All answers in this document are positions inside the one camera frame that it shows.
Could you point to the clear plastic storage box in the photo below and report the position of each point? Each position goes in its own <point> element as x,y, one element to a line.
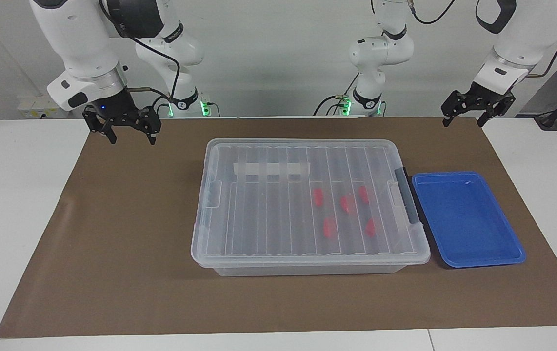
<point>308,269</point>

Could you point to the white wall socket strip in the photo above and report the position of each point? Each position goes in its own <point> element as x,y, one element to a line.
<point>37,108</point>

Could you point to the clear box latch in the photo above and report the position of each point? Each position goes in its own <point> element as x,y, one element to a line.
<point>214,194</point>

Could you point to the blue plastic tray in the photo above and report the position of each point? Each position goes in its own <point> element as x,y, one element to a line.
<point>466,219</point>

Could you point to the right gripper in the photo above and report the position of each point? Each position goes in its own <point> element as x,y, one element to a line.
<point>111,107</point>

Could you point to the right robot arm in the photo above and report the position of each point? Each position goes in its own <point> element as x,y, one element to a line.
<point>81,46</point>

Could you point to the clear ribbed box lid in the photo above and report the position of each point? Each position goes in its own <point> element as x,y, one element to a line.
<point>278,214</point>

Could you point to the red block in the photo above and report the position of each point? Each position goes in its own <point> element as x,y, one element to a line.
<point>328,227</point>
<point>347,203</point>
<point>364,194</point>
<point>317,197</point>
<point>370,227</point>

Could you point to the grey box latch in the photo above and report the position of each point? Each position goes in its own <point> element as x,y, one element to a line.
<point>407,197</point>

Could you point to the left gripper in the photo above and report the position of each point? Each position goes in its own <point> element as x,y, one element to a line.
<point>485,95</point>

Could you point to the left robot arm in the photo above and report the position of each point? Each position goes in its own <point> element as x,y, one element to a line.
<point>381,51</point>

